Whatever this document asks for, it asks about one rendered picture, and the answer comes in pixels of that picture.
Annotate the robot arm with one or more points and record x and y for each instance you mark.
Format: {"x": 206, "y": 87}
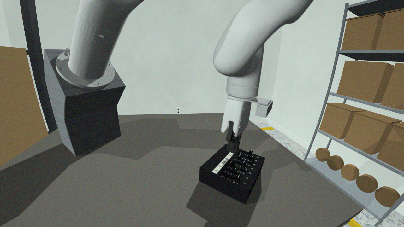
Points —
{"x": 238, "y": 53}

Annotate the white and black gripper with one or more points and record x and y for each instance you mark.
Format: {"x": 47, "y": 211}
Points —
{"x": 235, "y": 119}

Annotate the black lighting desk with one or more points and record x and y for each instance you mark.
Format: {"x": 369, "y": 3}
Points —
{"x": 232, "y": 174}

